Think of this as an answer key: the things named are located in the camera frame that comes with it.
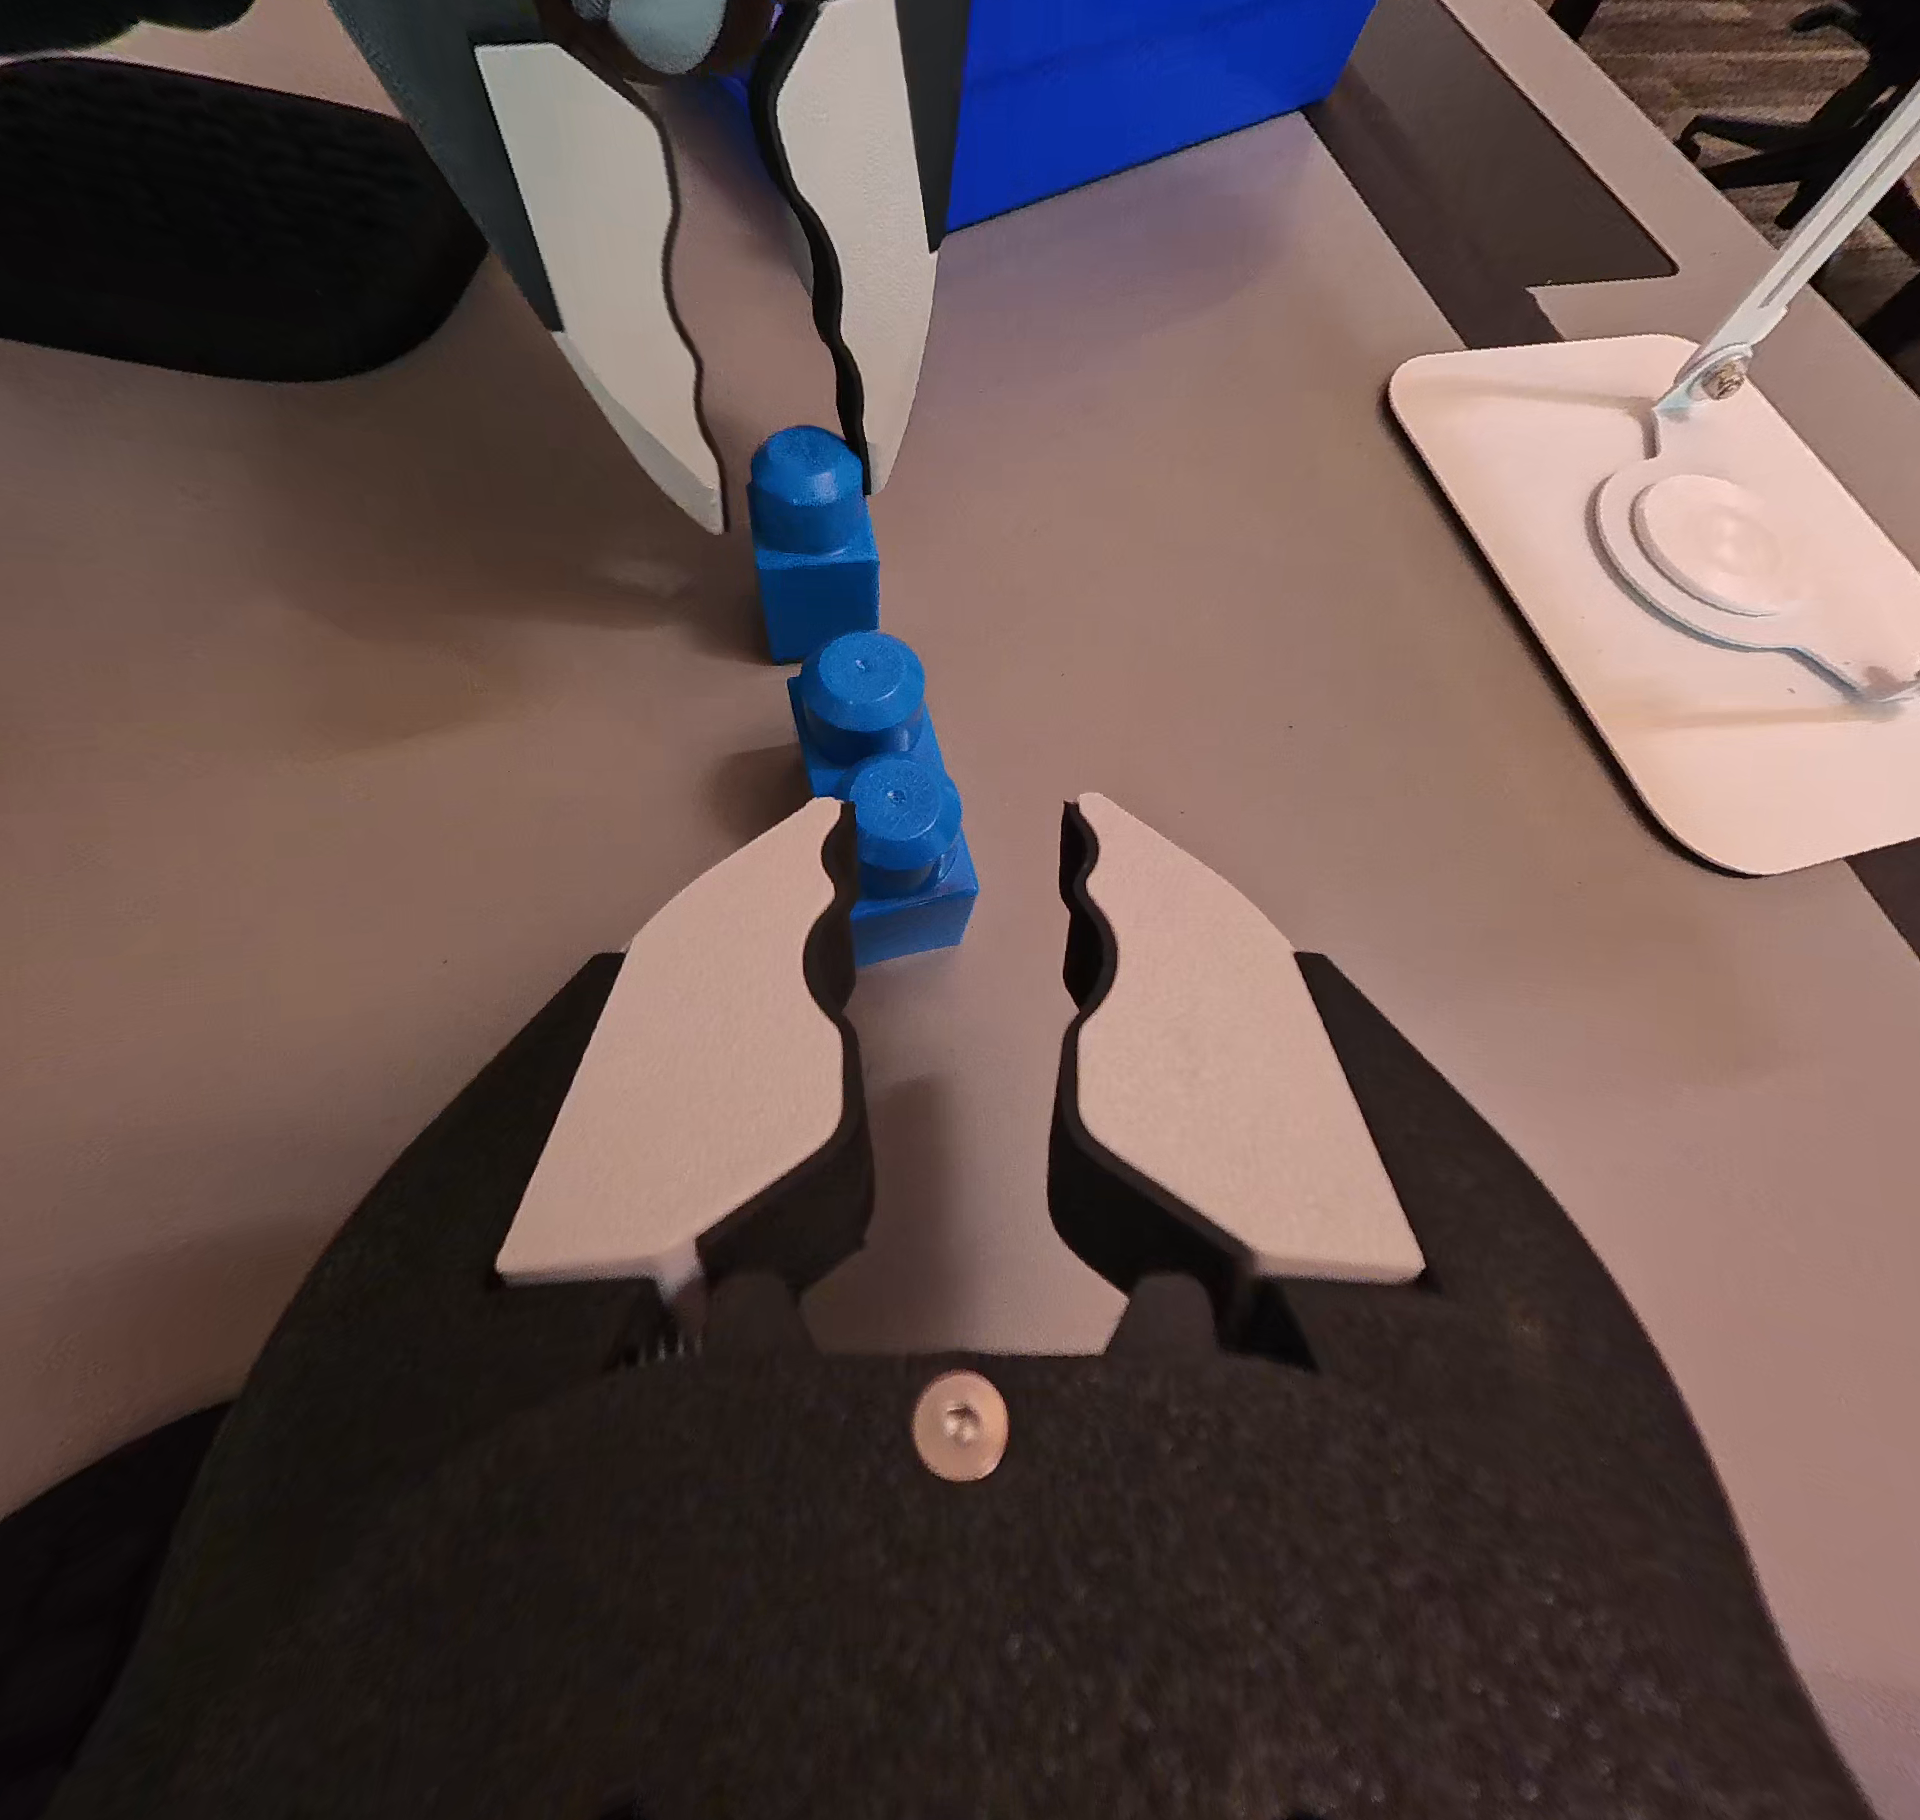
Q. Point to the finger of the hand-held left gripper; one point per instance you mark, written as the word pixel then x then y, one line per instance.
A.
pixel 601 245
pixel 878 198

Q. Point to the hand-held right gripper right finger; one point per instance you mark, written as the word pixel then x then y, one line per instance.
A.
pixel 1231 1100

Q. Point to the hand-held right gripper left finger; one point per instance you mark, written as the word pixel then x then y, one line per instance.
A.
pixel 704 1084

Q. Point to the blue plastic bin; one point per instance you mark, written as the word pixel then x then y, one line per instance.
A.
pixel 1169 49

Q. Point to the blue one-stud mega block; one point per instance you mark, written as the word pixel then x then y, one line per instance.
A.
pixel 810 575

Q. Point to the blue two-stud mega block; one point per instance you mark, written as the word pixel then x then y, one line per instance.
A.
pixel 864 695

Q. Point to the large black textured mat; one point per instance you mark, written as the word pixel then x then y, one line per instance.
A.
pixel 226 230

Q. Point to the black office chair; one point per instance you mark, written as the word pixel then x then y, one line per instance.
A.
pixel 1848 124

